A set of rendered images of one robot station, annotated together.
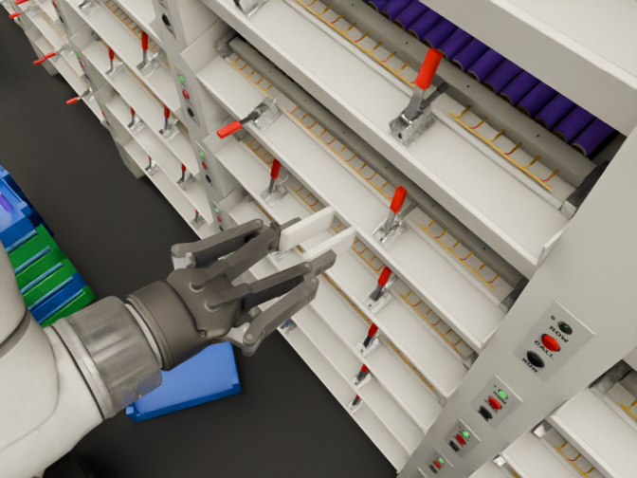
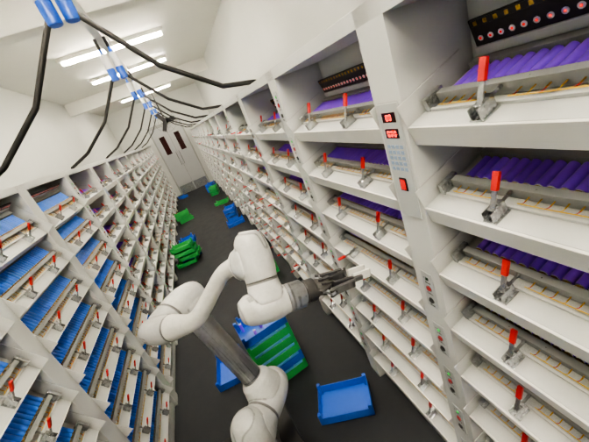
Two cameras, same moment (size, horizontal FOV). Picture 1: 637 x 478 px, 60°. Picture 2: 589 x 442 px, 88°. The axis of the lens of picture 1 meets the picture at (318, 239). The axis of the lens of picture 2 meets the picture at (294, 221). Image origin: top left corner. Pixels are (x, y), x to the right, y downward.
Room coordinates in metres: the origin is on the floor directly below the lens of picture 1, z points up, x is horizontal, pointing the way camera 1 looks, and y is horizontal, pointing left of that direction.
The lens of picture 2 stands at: (-0.53, -0.27, 1.65)
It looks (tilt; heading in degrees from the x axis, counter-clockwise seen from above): 22 degrees down; 26
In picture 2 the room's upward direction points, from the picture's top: 22 degrees counter-clockwise
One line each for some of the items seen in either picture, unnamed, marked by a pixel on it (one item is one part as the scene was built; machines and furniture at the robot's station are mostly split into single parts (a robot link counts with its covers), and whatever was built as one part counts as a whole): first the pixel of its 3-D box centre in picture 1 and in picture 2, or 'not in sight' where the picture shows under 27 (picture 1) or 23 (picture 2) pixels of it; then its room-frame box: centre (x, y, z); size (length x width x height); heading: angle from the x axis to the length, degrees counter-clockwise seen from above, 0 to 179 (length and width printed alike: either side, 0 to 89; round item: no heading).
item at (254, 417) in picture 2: not in sight; (252, 432); (0.08, 0.60, 0.44); 0.18 x 0.16 x 0.22; 0
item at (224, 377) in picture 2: not in sight; (230, 367); (0.72, 1.30, 0.04); 0.30 x 0.20 x 0.08; 33
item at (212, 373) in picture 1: (180, 368); (344, 398); (0.53, 0.39, 0.04); 0.30 x 0.20 x 0.08; 106
